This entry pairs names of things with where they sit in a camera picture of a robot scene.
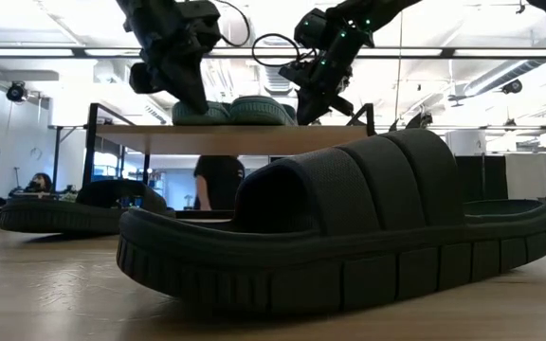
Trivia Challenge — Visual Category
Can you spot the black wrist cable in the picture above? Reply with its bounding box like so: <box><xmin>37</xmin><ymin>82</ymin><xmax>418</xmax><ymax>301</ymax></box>
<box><xmin>251</xmin><ymin>32</ymin><xmax>303</xmax><ymax>68</ymax></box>
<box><xmin>214</xmin><ymin>0</ymin><xmax>252</xmax><ymax>48</ymax></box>

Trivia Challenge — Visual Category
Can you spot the black ceiling spotlight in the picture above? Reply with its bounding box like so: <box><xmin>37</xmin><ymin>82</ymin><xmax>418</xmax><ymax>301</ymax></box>
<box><xmin>500</xmin><ymin>78</ymin><xmax>524</xmax><ymax>96</ymax></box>
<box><xmin>6</xmin><ymin>81</ymin><xmax>29</xmax><ymax>104</ymax></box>

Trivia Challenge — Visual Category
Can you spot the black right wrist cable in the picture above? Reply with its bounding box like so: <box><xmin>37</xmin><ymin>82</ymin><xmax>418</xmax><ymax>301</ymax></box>
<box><xmin>251</xmin><ymin>32</ymin><xmax>303</xmax><ymax>68</ymax></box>

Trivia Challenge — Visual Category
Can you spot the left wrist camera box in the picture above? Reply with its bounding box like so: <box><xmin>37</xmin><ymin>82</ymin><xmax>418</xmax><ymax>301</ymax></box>
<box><xmin>128</xmin><ymin>61</ymin><xmax>161</xmax><ymax>95</ymax></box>

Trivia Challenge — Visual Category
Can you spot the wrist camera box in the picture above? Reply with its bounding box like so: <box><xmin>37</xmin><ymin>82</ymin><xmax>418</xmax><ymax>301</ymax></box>
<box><xmin>279</xmin><ymin>62</ymin><xmax>313</xmax><ymax>89</ymax></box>
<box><xmin>128</xmin><ymin>61</ymin><xmax>161</xmax><ymax>95</ymax></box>

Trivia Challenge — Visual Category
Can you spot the wooden shelf with black legs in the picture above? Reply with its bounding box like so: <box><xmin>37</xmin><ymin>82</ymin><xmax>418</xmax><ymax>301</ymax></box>
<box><xmin>82</xmin><ymin>101</ymin><xmax>377</xmax><ymax>190</ymax></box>

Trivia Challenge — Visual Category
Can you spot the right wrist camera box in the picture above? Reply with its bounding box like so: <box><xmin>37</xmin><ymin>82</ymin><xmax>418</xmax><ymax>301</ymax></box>
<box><xmin>279</xmin><ymin>62</ymin><xmax>313</xmax><ymax>89</ymax></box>

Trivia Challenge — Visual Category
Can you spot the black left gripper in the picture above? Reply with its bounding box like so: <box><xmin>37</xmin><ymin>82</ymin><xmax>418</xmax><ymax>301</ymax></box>
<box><xmin>130</xmin><ymin>0</ymin><xmax>223</xmax><ymax>117</ymax></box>

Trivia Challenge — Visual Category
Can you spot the black slide sandal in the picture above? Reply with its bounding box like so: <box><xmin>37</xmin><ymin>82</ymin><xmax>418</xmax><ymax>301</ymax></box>
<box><xmin>116</xmin><ymin>128</ymin><xmax>546</xmax><ymax>316</ymax></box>
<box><xmin>0</xmin><ymin>178</ymin><xmax>171</xmax><ymax>236</ymax></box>

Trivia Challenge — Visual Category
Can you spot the person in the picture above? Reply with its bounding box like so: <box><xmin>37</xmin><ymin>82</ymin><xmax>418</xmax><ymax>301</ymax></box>
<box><xmin>25</xmin><ymin>171</ymin><xmax>54</xmax><ymax>195</ymax></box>
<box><xmin>192</xmin><ymin>154</ymin><xmax>247</xmax><ymax>212</ymax></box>

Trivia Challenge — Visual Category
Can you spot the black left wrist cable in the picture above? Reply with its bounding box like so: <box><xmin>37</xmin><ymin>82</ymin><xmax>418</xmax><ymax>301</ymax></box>
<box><xmin>214</xmin><ymin>0</ymin><xmax>252</xmax><ymax>48</ymax></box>

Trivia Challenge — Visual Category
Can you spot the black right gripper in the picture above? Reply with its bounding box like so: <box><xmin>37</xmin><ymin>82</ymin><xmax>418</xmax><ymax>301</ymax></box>
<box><xmin>280</xmin><ymin>42</ymin><xmax>356</xmax><ymax>127</ymax></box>

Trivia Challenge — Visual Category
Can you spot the black cabinet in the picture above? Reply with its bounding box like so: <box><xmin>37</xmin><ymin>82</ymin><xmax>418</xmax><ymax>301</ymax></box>
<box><xmin>454</xmin><ymin>154</ymin><xmax>509</xmax><ymax>201</ymax></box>

